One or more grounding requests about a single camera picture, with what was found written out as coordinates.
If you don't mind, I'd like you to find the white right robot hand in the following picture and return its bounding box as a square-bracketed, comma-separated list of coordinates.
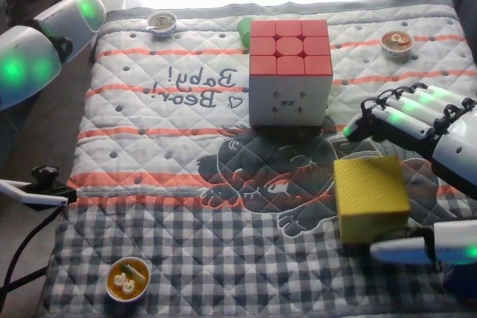
[341, 82, 477, 273]

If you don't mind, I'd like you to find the yellow block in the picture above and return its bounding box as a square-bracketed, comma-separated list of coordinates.
[332, 153, 412, 245]

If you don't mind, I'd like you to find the blue object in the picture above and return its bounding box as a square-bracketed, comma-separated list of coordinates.
[442, 261, 477, 297]

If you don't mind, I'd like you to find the Rubik's cube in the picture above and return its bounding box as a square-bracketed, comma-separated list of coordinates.
[248, 19, 334, 128]

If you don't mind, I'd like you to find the toy bowl with egg soup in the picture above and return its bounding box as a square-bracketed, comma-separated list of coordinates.
[379, 31, 414, 61]

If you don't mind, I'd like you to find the green cylinder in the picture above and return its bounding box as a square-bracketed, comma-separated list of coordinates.
[237, 17, 253, 49]

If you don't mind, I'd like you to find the grey quilt with bear print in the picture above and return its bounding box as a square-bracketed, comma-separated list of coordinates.
[35, 0, 477, 318]

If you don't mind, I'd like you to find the white toy bowl with spoon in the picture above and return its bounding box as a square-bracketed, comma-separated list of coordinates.
[147, 10, 178, 39]

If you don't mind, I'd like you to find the toy bowl with orange soup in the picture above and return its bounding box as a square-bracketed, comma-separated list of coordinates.
[106, 257, 151, 303]

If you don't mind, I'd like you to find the black camera cable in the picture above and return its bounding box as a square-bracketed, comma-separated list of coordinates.
[0, 204, 64, 299]

